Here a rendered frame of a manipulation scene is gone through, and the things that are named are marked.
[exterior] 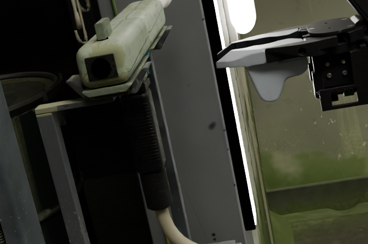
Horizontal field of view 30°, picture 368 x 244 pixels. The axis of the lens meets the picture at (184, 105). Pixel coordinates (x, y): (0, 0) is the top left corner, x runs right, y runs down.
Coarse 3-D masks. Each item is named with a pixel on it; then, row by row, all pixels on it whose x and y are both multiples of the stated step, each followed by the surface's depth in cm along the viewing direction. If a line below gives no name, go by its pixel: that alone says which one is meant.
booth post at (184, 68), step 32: (128, 0) 119; (192, 0) 119; (192, 32) 120; (160, 64) 122; (192, 64) 122; (192, 96) 123; (192, 128) 125; (224, 128) 125; (192, 160) 127; (224, 160) 126; (192, 192) 129; (224, 192) 128; (192, 224) 131; (224, 224) 130
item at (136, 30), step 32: (160, 0) 99; (96, 32) 64; (128, 32) 67; (160, 32) 87; (128, 64) 62; (96, 96) 63; (128, 96) 73; (128, 128) 74; (160, 160) 75; (160, 192) 76
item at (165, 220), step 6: (162, 210) 78; (168, 210) 78; (156, 216) 79; (162, 216) 78; (168, 216) 78; (162, 222) 78; (168, 222) 78; (162, 228) 79; (168, 228) 78; (174, 228) 79; (168, 234) 78; (174, 234) 79; (180, 234) 79; (174, 240) 79; (180, 240) 79; (186, 240) 79
